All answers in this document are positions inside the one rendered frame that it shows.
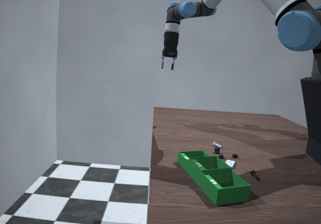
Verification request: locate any black bolt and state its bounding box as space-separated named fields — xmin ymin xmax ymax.
xmin=250 ymin=171 xmax=259 ymax=180

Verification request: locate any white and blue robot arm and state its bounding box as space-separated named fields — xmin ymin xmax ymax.
xmin=166 ymin=0 xmax=321 ymax=80

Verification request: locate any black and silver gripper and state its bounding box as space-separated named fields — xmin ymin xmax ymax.
xmin=161 ymin=23 xmax=180 ymax=70

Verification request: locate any green divided tray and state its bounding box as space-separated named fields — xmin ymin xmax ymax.
xmin=178 ymin=151 xmax=251 ymax=205

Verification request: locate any white domino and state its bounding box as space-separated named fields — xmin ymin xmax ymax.
xmin=226 ymin=160 xmax=235 ymax=168

